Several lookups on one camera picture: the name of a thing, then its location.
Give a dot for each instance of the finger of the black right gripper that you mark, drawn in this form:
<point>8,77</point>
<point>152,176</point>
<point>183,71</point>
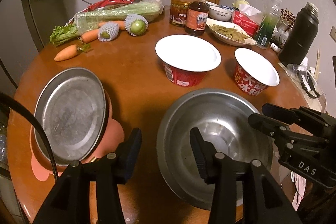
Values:
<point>276,129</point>
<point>304,117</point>

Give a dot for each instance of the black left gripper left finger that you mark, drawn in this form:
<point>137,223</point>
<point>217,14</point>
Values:
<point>68,200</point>

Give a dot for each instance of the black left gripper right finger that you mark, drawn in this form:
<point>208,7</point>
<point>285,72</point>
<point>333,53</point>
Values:
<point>263,199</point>

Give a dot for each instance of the deep steel bowl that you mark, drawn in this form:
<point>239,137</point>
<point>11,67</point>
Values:
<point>222,118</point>

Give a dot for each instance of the steel plate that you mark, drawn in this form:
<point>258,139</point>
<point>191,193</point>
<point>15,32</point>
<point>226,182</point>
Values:
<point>72,109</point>

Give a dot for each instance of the clear plastic bag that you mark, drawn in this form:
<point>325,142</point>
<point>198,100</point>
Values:
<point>302,74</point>

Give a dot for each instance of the small red paper bowl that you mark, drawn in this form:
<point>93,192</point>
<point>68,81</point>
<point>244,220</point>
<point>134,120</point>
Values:
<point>253,72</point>

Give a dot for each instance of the black thermos flask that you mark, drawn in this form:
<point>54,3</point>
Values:
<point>301,37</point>

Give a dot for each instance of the white medicine bottle lying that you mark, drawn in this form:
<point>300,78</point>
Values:
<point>275,48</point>

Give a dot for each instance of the pink plastic plate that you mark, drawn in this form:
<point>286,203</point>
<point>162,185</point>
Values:
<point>109,141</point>

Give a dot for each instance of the white dish of vegetables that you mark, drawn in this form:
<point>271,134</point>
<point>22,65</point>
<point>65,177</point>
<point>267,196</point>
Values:
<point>229,33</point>

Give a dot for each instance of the green liquid plastic bottle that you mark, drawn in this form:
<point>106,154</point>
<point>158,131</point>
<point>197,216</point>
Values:
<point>271,17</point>

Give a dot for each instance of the large red paper bowl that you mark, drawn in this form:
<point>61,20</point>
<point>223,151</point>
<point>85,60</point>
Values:
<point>187,59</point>

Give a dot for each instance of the red tissue box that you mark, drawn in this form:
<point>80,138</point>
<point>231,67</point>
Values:
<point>248,18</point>

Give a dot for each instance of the white ceramic bowl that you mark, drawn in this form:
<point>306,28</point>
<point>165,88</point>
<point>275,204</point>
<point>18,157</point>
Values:
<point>220,14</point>

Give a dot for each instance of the dark sauce bottle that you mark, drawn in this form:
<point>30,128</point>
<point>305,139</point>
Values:
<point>197,15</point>

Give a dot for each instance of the glass jar gold lid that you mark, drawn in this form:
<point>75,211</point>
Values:
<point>178,12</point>

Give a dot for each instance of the front carrot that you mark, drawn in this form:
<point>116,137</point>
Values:
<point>71,51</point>

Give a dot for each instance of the carrot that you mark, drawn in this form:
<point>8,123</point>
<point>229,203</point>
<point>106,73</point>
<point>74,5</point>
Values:
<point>120,23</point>
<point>71,51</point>
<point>89,36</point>

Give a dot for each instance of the right netted green fruit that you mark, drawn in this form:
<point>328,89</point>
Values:
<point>136,25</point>

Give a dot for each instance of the netted green fruit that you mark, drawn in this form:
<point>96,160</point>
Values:
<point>108,32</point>
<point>136,25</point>

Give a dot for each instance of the middle carrot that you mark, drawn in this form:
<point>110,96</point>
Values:
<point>89,36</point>

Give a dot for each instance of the rear carrot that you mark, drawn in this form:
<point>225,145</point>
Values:
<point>120,23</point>

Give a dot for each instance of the left netted green fruit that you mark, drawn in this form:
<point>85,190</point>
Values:
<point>108,32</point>

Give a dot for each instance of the bagged celery bunch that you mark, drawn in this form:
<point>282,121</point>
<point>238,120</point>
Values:
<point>88,20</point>

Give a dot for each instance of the red snack bag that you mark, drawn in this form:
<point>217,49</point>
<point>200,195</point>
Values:
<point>108,4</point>

